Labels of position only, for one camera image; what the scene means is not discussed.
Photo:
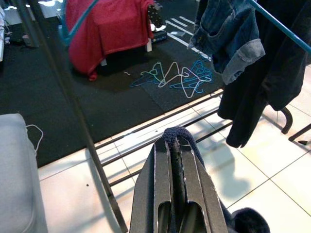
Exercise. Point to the grey padded bench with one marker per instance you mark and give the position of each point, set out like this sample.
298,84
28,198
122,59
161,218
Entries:
14,174

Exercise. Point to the black metal clothes rack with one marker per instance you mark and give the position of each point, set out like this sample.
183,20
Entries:
77,97

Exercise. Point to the navy printed t-shirt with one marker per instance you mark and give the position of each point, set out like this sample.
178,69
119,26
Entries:
179,136

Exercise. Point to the black garment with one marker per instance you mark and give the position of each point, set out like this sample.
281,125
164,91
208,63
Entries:
267,80

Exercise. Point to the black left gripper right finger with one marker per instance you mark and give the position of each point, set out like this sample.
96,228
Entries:
204,201

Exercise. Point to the black box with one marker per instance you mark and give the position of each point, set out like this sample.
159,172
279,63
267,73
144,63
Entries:
159,36

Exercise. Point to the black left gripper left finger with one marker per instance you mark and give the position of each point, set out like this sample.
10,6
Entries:
145,194

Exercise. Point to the black studded pad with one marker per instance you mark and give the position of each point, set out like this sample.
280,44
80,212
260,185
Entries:
155,14

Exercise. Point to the blue denim shorts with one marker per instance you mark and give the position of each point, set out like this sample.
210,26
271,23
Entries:
218,29

